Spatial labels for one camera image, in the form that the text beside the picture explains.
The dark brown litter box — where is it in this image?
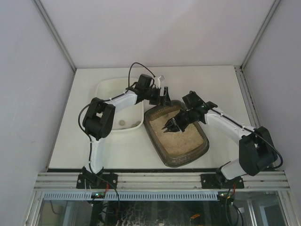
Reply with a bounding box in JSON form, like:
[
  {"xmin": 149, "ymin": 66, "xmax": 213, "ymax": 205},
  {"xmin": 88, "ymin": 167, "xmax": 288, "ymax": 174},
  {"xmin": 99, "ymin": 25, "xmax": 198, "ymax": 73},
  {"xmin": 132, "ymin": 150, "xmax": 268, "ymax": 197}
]
[{"xmin": 143, "ymin": 100, "xmax": 210, "ymax": 168}]

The white plastic tub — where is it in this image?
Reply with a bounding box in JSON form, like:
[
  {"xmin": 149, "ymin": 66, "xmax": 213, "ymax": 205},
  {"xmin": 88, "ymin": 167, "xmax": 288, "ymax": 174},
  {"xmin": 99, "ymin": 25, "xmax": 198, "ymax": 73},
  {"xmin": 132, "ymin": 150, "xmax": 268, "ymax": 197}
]
[{"xmin": 95, "ymin": 78, "xmax": 144, "ymax": 134}]

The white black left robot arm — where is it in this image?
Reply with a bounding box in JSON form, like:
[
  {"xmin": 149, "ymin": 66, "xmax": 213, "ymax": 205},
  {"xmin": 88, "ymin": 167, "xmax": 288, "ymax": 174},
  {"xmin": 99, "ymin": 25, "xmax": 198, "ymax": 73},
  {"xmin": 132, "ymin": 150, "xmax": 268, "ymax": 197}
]
[{"xmin": 78, "ymin": 74, "xmax": 171, "ymax": 183}]

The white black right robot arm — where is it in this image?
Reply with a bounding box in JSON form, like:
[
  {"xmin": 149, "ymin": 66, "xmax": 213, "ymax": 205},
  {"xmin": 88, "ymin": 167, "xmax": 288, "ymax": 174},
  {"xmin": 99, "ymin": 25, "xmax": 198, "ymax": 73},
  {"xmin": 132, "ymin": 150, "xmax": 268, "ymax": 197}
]
[{"xmin": 162, "ymin": 91, "xmax": 283, "ymax": 187}]

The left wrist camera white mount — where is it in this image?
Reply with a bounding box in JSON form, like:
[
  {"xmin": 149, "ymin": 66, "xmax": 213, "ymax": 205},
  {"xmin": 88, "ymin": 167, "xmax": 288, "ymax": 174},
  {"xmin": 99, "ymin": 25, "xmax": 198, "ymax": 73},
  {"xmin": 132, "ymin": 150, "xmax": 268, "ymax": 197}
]
[{"xmin": 154, "ymin": 75, "xmax": 165, "ymax": 88}]

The black left camera cable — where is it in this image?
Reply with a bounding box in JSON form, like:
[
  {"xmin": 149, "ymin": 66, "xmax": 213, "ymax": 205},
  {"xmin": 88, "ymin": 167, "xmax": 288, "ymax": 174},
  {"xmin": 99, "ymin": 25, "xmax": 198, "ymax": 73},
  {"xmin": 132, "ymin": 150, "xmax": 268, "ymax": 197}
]
[{"xmin": 127, "ymin": 62, "xmax": 157, "ymax": 88}]

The black camera cable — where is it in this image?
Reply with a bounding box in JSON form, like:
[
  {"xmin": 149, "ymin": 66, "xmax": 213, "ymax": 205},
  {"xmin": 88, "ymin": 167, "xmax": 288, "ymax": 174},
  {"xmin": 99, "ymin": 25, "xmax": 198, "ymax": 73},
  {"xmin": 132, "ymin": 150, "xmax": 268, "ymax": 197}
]
[
  {"xmin": 251, "ymin": 131, "xmax": 284, "ymax": 170},
  {"xmin": 127, "ymin": 62, "xmax": 157, "ymax": 88}
]

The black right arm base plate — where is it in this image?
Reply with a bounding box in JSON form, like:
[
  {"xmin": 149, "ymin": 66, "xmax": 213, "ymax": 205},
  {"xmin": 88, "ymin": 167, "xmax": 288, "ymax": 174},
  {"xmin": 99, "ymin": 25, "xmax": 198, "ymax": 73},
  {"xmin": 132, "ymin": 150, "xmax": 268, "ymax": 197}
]
[{"xmin": 200, "ymin": 173, "xmax": 245, "ymax": 189}]

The black right camera cable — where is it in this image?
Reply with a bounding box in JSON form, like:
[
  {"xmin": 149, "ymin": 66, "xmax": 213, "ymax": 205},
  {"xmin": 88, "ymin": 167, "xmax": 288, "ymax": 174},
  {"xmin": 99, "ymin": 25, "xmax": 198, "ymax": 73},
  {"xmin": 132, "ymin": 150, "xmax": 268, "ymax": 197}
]
[{"xmin": 251, "ymin": 131, "xmax": 284, "ymax": 170}]

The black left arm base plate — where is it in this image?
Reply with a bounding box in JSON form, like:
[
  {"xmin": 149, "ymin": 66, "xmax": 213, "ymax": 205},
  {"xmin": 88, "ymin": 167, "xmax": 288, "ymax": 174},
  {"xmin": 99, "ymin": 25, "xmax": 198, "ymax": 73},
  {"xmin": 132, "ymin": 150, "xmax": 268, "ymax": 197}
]
[{"xmin": 76, "ymin": 173, "xmax": 118, "ymax": 189}]

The aluminium frame post left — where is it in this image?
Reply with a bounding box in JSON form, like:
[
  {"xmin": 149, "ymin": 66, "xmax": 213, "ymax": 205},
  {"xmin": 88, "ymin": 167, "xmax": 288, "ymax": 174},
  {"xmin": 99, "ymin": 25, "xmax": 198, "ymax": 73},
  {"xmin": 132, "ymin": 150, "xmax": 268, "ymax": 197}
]
[{"xmin": 32, "ymin": 0, "xmax": 77, "ymax": 73}]

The aluminium frame post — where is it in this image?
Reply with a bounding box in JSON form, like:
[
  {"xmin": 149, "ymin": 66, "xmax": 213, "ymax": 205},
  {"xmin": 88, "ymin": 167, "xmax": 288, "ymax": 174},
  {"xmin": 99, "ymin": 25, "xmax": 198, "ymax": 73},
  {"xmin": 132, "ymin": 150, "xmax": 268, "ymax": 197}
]
[
  {"xmin": 240, "ymin": 0, "xmax": 282, "ymax": 71},
  {"xmin": 32, "ymin": 0, "xmax": 77, "ymax": 73}
]

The grey slotted cable duct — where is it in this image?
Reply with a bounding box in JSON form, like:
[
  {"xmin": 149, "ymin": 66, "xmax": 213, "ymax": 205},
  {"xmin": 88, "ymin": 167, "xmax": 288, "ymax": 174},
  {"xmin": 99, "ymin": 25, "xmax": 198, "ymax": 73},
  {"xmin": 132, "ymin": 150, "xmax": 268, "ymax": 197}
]
[{"xmin": 43, "ymin": 191, "xmax": 218, "ymax": 201}]

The aluminium front rail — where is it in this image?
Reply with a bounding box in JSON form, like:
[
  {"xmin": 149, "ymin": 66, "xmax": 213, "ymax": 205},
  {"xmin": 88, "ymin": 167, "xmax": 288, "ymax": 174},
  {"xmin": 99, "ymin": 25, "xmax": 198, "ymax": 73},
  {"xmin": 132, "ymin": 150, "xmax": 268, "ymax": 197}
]
[{"xmin": 34, "ymin": 171, "xmax": 290, "ymax": 191}]

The aluminium frame post right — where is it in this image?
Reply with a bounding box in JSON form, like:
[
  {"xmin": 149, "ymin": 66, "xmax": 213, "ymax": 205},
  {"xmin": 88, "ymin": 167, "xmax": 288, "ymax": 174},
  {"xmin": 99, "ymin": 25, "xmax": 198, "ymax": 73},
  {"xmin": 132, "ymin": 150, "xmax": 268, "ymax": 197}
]
[{"xmin": 240, "ymin": 0, "xmax": 282, "ymax": 71}]

